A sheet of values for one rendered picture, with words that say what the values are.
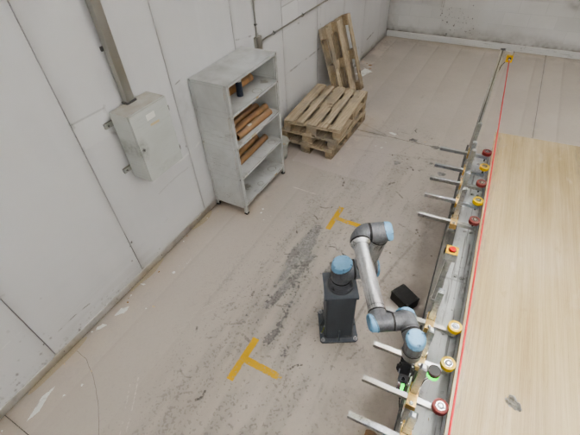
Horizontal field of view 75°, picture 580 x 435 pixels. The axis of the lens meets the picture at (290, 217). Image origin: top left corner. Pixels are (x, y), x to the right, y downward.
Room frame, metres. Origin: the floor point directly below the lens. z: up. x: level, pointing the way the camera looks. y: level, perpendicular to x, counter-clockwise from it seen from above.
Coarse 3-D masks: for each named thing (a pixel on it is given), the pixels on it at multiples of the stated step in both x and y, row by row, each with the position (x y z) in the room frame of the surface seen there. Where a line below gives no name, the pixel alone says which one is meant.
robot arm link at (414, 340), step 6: (408, 330) 0.89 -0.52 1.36; (414, 330) 0.88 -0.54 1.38; (402, 336) 0.88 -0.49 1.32; (408, 336) 0.85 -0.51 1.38; (414, 336) 0.85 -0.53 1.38; (420, 336) 0.85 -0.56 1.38; (408, 342) 0.83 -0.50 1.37; (414, 342) 0.82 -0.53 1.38; (420, 342) 0.82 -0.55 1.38; (402, 348) 0.85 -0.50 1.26; (408, 348) 0.81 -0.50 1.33; (414, 348) 0.80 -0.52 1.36; (420, 348) 0.80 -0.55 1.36; (408, 354) 0.81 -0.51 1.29; (414, 354) 0.80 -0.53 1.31; (420, 354) 0.80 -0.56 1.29
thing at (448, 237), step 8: (464, 160) 3.08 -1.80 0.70; (456, 192) 2.59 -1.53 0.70; (448, 216) 2.35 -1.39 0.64; (448, 224) 2.19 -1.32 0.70; (448, 232) 2.10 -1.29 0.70; (448, 240) 2.02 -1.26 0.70; (440, 248) 1.94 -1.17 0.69; (440, 256) 1.85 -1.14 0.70; (440, 264) 1.78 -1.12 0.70; (440, 272) 1.70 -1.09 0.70; (432, 280) 1.64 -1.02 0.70; (432, 288) 1.56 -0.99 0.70; (424, 312) 1.38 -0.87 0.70; (400, 400) 0.84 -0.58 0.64; (400, 408) 0.77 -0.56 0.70
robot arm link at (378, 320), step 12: (360, 228) 1.52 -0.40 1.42; (360, 240) 1.44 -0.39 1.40; (360, 252) 1.36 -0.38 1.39; (360, 264) 1.29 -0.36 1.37; (372, 264) 1.28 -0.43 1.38; (360, 276) 1.23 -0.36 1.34; (372, 276) 1.19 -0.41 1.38; (372, 288) 1.12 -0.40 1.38; (372, 300) 1.06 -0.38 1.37; (372, 312) 0.99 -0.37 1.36; (384, 312) 0.99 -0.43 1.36; (372, 324) 0.93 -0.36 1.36; (384, 324) 0.93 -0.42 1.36
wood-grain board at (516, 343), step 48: (528, 144) 2.99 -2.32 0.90; (528, 192) 2.30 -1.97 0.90; (576, 192) 2.26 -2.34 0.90; (528, 240) 1.79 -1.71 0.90; (576, 240) 1.76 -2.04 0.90; (480, 288) 1.40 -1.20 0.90; (528, 288) 1.38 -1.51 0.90; (576, 288) 1.36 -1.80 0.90; (480, 336) 1.08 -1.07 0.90; (528, 336) 1.06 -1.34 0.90; (576, 336) 1.04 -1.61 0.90; (480, 384) 0.80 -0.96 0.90; (528, 384) 0.79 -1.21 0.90; (576, 384) 0.77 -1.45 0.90; (480, 432) 0.57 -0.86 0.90; (528, 432) 0.56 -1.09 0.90; (576, 432) 0.55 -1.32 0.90
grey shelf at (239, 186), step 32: (224, 64) 3.74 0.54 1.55; (256, 64) 3.69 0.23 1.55; (192, 96) 3.45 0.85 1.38; (224, 96) 3.25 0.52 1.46; (256, 96) 3.63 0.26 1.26; (224, 128) 3.28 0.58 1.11; (256, 128) 3.62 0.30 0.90; (224, 160) 3.32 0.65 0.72; (256, 160) 3.58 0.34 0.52; (224, 192) 3.37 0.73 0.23; (256, 192) 3.45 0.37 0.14
